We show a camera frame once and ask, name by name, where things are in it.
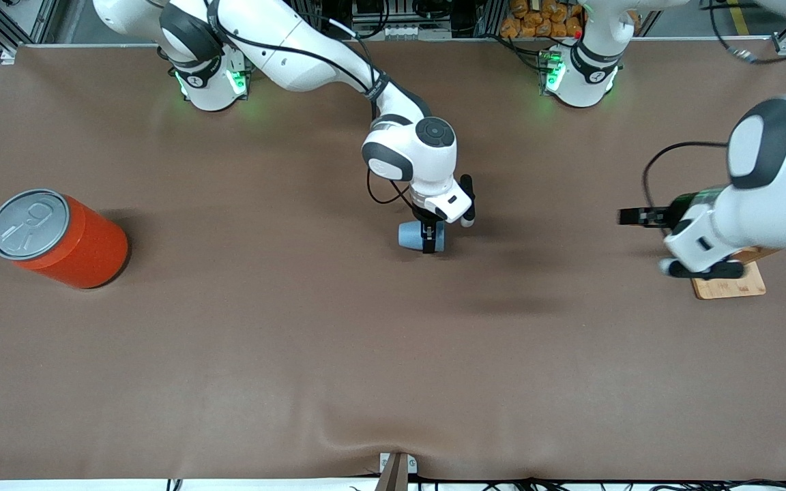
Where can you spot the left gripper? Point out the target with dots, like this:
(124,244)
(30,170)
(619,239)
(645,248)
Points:
(674,208)

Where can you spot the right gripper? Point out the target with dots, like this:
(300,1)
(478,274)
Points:
(428,228)

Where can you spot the light blue cup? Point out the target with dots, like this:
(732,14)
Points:
(410,236)

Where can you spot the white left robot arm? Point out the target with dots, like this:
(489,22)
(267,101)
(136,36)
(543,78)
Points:
(775,204)

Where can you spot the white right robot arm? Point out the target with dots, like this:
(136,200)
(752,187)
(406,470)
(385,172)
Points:
(297,54)

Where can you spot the wooden cup rack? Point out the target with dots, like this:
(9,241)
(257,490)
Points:
(734,286)

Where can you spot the brown table mat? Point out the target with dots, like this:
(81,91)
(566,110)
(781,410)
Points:
(297,341)

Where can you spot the white terminal block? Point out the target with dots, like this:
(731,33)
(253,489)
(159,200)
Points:
(413,31)

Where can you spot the orange snack packets pile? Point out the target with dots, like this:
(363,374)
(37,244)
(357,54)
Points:
(543,20)

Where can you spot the orange can with silver lid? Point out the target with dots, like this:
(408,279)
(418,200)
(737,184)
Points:
(59,239)

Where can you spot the grey metal table bracket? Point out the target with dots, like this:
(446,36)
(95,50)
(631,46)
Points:
(396,470)

